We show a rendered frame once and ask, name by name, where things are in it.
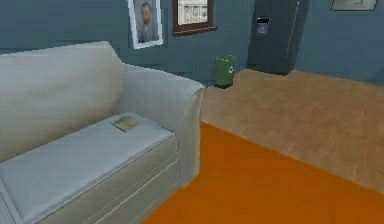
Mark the white framed portrait picture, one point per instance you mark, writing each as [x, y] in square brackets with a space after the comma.
[145, 22]

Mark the tan flat book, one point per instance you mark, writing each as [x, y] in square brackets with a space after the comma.
[125, 123]

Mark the brown framed window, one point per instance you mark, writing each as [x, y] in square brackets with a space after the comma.
[193, 15]

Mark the dark grey fridge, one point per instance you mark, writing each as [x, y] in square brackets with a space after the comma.
[276, 36]

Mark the grey framed wall picture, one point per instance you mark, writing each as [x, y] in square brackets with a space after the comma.
[354, 4]

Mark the pale grey sofa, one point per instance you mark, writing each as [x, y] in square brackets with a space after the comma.
[66, 133]

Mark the green recycling bin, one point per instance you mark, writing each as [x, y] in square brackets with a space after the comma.
[224, 70]

